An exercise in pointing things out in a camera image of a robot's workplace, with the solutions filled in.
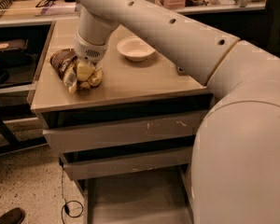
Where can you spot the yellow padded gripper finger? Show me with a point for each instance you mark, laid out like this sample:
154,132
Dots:
84,70
96,77

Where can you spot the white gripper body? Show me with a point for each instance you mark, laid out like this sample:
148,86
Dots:
89,51

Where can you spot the brown chip bag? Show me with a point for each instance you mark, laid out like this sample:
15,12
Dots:
64,62

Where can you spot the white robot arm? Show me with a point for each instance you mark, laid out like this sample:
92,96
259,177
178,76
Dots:
235,165

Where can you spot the top grey drawer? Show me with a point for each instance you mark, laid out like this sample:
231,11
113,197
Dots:
123,132

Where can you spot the grey drawer cabinet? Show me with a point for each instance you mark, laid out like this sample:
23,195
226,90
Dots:
128,91

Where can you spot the middle grey drawer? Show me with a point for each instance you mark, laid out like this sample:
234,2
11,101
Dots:
128,164

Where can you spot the bottom open grey drawer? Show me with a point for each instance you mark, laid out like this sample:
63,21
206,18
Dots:
148,197

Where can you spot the white paper bowl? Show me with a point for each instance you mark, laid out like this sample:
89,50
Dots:
134,49

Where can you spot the crushed silver soda can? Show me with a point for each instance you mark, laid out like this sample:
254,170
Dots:
180,71

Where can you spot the black desk frame leg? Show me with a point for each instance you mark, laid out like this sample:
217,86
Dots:
19,129

